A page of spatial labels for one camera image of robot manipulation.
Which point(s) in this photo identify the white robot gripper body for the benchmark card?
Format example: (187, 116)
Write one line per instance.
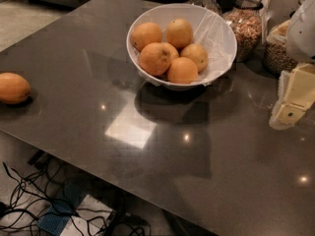
(303, 36)

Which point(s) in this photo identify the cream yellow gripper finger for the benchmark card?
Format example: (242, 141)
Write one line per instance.
(296, 96)

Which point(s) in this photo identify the large orange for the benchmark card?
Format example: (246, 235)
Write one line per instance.
(155, 59)

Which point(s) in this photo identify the white paper liner in bowl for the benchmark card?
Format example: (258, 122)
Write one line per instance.
(213, 40)

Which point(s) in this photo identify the white bowl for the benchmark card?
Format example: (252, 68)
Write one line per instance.
(164, 13)

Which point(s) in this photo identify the orange in bowl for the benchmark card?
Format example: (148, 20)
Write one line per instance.
(182, 71)
(179, 33)
(198, 54)
(144, 34)

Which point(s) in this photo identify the orange front in bowl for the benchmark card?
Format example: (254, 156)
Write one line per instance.
(182, 71)

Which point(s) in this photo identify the orange back right in bowl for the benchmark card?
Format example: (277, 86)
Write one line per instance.
(179, 33)

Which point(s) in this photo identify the orange middle of bowl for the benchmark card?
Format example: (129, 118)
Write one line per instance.
(173, 51)

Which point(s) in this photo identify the orange back left in bowl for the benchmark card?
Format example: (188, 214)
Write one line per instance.
(144, 34)

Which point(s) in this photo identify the glass jar of grains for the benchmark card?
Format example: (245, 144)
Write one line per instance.
(275, 58)

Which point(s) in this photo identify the glass jar of nuts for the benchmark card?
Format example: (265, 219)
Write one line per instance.
(246, 23)

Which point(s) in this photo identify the blue box on floor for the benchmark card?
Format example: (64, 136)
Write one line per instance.
(61, 210)

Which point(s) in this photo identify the orange fruit on table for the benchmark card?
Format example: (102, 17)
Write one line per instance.
(14, 89)

